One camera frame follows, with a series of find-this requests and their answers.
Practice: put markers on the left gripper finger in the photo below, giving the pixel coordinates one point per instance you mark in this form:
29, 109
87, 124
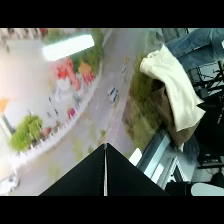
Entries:
85, 178

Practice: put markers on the brown garment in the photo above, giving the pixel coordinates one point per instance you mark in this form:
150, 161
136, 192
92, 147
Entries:
166, 106

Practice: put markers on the cream garment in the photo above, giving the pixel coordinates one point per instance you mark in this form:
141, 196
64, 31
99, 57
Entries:
173, 86

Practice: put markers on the blue jeans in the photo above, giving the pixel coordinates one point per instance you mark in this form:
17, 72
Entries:
196, 45

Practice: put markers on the silver frame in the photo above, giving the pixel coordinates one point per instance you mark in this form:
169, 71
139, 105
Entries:
160, 160

